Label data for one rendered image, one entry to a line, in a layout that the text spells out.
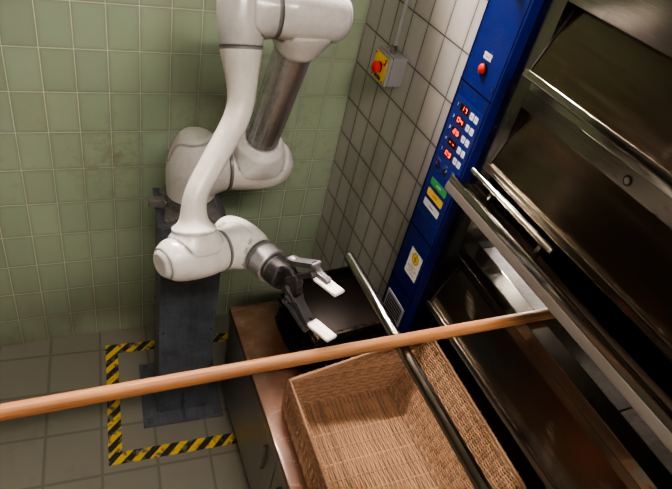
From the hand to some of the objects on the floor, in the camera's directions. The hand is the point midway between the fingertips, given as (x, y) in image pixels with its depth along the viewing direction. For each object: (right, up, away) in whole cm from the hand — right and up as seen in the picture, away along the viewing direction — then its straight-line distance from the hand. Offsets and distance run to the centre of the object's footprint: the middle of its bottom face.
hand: (332, 314), depth 127 cm
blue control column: (+94, -58, +164) cm, 198 cm away
